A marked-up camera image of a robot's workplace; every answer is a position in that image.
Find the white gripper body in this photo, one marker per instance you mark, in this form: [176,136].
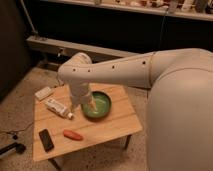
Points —
[80,93]

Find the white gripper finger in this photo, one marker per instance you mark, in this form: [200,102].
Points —
[92,104]
[72,108]

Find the green ceramic bowl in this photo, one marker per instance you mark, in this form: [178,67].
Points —
[103,106]

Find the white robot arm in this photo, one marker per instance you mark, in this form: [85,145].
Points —
[180,102]

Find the white tube with cap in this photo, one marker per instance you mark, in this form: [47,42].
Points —
[58,108]

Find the wooden table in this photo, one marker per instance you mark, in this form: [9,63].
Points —
[121,121]

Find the orange carrot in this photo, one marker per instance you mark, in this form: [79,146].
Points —
[72,135]

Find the long shelf ledge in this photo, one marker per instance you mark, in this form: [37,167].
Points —
[65,48]

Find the black object on floor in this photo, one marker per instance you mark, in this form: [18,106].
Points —
[18,147]

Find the metal pole stand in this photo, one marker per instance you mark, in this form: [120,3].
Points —
[34,31]

